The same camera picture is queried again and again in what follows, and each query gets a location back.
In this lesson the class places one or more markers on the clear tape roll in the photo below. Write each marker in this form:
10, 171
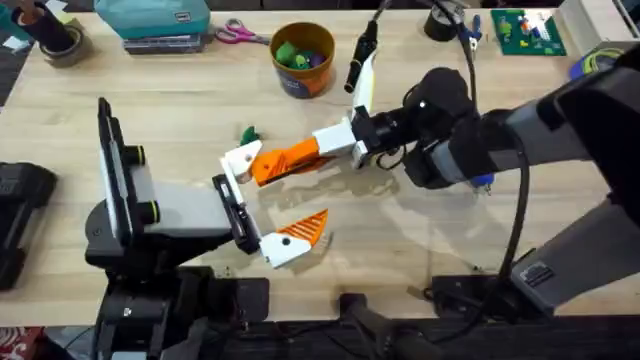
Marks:
75, 52

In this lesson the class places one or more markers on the red patterned cloth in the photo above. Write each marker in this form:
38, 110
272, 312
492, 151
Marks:
17, 345

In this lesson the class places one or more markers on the green board with blocks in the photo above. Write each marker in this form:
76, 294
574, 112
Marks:
527, 35

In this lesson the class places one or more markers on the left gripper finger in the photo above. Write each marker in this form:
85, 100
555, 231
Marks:
285, 247
242, 160

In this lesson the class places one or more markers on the blue pliers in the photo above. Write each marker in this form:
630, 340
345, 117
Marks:
472, 32

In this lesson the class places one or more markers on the white box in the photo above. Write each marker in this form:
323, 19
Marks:
595, 22

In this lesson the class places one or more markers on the black rail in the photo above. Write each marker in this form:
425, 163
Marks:
550, 345

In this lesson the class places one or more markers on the black device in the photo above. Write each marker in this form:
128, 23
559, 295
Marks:
22, 215

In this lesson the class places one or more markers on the teal box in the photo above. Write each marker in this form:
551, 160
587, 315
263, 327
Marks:
150, 17

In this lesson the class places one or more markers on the left wrist upright plate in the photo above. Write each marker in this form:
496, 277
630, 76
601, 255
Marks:
114, 170

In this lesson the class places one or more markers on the orange tub with toys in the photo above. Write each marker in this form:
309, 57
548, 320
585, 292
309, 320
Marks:
302, 75

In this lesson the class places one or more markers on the black cylinder roll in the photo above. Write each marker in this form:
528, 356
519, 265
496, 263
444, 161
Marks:
42, 25

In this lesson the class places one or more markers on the black cylindrical tool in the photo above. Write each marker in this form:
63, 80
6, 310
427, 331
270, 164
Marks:
361, 55

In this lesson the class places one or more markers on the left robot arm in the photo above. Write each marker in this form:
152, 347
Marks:
150, 310

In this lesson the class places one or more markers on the dark flat box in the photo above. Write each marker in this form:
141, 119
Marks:
162, 45

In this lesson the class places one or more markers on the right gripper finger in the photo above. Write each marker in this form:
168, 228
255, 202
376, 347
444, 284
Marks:
320, 164
332, 140

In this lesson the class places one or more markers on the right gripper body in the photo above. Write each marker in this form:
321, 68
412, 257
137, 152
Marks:
440, 115

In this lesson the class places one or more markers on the green toy vegetable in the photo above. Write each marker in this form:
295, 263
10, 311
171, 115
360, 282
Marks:
249, 136

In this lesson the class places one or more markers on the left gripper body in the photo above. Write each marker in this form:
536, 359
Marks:
190, 210

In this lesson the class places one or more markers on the black tape roll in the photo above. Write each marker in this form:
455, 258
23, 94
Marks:
442, 25

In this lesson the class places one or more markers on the black mounting bracket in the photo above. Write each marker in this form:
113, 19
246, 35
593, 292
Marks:
380, 325

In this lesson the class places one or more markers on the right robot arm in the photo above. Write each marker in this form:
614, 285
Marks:
550, 130

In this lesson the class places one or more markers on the pink scissors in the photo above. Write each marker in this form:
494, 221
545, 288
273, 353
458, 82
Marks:
239, 33

